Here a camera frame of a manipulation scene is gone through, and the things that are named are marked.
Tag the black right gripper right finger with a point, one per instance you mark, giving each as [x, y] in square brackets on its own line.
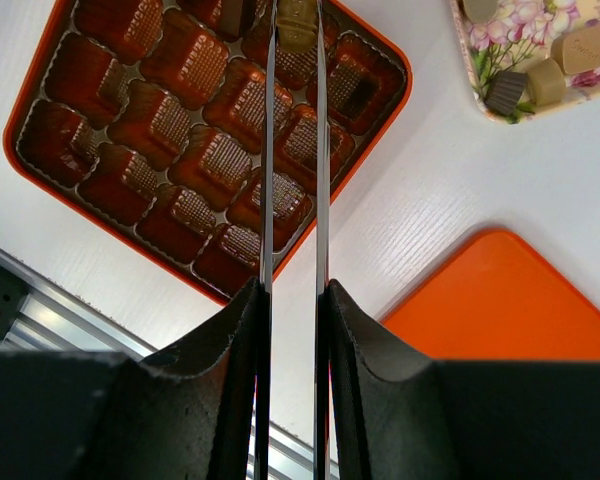
[400, 414]

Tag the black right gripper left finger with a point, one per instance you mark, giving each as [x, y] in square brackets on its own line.
[183, 412]

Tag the metal tongs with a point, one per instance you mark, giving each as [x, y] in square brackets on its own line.
[283, 209]

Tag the orange chocolate box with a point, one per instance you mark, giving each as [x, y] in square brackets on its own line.
[146, 117]

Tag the dark cup chocolate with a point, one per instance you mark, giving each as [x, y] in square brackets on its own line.
[505, 91]

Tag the tan round chocolate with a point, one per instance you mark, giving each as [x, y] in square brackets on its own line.
[546, 82]

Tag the tan sweet chocolate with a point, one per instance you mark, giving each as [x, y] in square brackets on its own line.
[578, 51]

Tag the orange box lid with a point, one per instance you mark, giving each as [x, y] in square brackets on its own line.
[494, 297]

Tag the floral tray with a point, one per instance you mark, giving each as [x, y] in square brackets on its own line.
[518, 37]

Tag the aluminium table rail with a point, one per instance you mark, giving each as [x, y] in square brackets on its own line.
[52, 319]

